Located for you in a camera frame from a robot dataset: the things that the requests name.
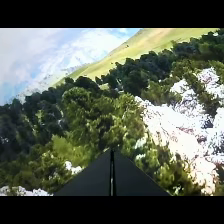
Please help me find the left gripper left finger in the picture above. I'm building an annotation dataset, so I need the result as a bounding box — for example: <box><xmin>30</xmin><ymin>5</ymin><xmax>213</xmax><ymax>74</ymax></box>
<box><xmin>54</xmin><ymin>148</ymin><xmax>112</xmax><ymax>197</ymax></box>

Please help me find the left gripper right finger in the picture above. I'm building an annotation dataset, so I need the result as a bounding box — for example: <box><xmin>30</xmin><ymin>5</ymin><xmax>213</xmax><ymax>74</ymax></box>
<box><xmin>112</xmin><ymin>149</ymin><xmax>171</xmax><ymax>197</ymax></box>

